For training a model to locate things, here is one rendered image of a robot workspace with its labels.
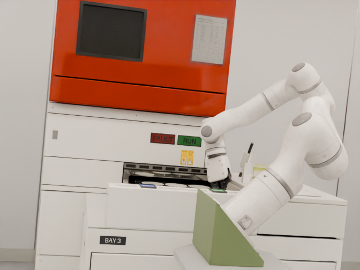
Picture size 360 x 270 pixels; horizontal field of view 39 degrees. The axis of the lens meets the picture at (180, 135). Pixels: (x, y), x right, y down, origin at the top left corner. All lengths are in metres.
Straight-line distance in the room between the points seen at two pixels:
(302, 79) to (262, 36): 2.25
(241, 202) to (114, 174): 0.99
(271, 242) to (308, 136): 0.54
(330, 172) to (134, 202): 0.66
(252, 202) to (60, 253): 1.19
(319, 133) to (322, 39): 2.82
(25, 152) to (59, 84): 1.63
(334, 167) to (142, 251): 0.71
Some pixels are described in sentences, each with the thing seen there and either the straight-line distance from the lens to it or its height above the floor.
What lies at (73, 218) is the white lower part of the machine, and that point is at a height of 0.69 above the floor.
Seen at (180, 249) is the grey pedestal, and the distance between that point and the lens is 1.58.
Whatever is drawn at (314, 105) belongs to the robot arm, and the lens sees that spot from 1.75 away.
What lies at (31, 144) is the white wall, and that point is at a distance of 3.85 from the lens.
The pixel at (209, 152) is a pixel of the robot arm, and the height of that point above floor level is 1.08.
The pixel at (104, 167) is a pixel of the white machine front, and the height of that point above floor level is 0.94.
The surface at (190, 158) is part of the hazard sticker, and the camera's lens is 2.41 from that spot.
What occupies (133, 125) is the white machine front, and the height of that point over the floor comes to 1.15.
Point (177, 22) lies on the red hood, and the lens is 2.35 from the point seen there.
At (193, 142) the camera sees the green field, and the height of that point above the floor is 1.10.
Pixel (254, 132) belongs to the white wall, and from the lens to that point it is 4.07.
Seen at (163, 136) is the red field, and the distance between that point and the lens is 2.37.
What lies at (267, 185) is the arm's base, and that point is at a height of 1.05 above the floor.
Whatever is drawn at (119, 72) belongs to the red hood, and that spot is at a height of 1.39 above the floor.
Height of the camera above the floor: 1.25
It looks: 3 degrees down
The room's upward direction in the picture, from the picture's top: 6 degrees clockwise
